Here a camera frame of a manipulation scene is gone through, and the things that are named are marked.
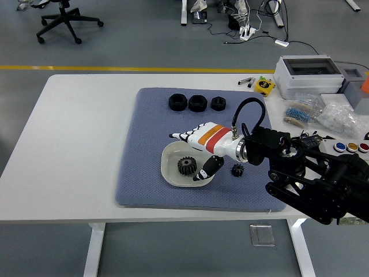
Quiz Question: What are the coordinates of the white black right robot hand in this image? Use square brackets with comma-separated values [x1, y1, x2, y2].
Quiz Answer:
[168, 122, 242, 182]

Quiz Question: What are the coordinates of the small black gear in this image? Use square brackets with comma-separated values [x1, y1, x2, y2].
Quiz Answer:
[230, 163, 245, 178]

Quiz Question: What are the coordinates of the large black gear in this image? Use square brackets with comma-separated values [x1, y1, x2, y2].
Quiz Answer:
[177, 156, 198, 176]

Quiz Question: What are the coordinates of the small black hex nut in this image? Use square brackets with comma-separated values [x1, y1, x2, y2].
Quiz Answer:
[210, 96, 227, 111]

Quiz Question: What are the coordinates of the large black hex nut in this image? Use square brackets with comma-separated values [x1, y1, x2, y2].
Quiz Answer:
[168, 93, 187, 112]
[188, 94, 208, 113]

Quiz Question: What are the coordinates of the white flat box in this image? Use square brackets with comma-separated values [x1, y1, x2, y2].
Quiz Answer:
[320, 92, 354, 110]

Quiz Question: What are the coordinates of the white coloured-button control box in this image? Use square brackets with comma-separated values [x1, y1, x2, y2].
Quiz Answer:
[321, 132, 369, 158]

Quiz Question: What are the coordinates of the white square dish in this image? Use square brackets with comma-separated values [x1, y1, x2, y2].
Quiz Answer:
[160, 140, 216, 188]

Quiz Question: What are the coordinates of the silver black small tool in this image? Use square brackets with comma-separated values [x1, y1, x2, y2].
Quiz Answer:
[238, 77, 257, 88]

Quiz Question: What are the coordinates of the yellow tape measure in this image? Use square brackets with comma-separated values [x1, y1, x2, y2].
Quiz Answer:
[254, 80, 276, 98]

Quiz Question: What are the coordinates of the blue-grey textured mat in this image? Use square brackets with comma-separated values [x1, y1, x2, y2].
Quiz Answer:
[115, 87, 288, 214]

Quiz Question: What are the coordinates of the clear bag of resistors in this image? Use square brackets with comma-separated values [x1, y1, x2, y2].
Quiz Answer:
[282, 93, 322, 129]

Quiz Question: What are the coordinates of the black small electronic module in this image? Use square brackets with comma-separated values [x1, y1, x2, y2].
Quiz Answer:
[298, 130, 323, 145]

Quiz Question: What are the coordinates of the clear floor plate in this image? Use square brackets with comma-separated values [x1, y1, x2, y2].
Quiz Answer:
[249, 223, 276, 248]

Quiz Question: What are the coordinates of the white power strip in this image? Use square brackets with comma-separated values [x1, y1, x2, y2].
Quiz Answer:
[239, 25, 258, 41]

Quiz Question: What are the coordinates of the black power brick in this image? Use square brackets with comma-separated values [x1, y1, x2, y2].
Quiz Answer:
[227, 13, 242, 31]

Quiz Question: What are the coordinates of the clear bag of white parts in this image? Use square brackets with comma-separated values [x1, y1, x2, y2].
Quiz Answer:
[315, 100, 363, 138]

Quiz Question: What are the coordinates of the white desk leg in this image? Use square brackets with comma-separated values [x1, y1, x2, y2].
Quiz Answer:
[344, 0, 363, 12]
[270, 0, 285, 29]
[180, 0, 189, 27]

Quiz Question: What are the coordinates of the white table leg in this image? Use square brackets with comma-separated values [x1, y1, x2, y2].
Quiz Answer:
[82, 222, 106, 277]
[287, 218, 317, 277]

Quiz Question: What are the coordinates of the grey plastic case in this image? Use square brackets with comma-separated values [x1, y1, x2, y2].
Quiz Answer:
[336, 65, 369, 115]

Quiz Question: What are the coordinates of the black office chair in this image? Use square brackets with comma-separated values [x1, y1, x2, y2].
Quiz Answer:
[30, 0, 104, 45]

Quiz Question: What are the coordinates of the grey electrical enclosure box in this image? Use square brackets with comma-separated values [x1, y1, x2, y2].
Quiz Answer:
[273, 54, 345, 100]

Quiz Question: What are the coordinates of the black floor cable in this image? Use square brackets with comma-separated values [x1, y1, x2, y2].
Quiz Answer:
[223, 33, 321, 55]

